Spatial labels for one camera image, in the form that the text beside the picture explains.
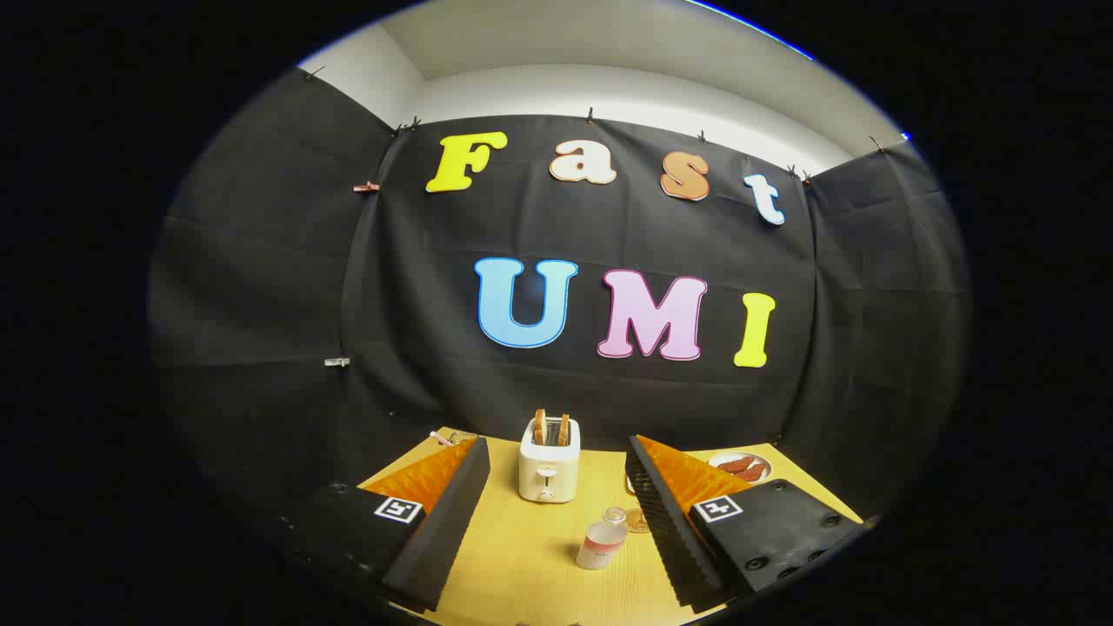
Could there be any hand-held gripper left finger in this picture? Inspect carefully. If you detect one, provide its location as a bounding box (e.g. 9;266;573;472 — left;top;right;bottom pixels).
278;435;492;614

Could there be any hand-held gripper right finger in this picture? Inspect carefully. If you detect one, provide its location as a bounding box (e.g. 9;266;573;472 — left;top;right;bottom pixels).
624;433;866;614

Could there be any clear juice bottle red label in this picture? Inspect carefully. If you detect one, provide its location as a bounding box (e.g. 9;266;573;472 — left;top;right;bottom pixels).
576;508;629;571

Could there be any round white plate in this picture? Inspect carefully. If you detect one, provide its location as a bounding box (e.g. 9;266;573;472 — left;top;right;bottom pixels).
708;450;773;484

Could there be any wooden table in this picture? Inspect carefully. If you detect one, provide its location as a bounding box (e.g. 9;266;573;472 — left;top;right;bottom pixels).
358;426;863;626

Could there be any white toaster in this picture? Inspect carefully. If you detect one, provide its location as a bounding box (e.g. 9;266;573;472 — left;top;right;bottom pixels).
518;417;582;503

